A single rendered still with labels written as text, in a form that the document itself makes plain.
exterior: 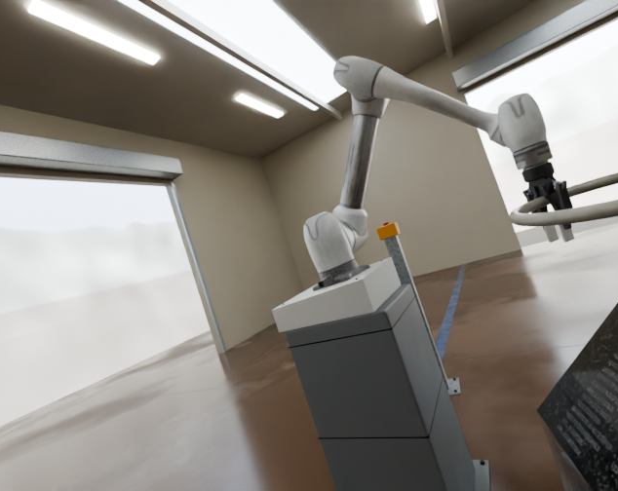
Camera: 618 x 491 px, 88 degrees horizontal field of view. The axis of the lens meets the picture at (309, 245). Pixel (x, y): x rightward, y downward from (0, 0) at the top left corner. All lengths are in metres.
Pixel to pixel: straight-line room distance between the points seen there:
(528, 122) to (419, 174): 6.04
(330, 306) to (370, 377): 0.26
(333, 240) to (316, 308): 0.26
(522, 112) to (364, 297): 0.69
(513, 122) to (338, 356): 0.88
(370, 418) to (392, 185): 6.32
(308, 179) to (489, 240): 4.15
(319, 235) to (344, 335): 0.37
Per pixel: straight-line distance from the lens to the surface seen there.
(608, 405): 0.67
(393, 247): 2.07
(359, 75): 1.24
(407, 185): 7.14
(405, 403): 1.14
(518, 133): 1.13
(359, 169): 1.36
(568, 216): 0.81
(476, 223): 7.00
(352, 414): 1.23
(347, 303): 1.07
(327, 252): 1.19
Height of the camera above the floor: 1.01
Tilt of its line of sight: 3 degrees up
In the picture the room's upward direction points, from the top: 18 degrees counter-clockwise
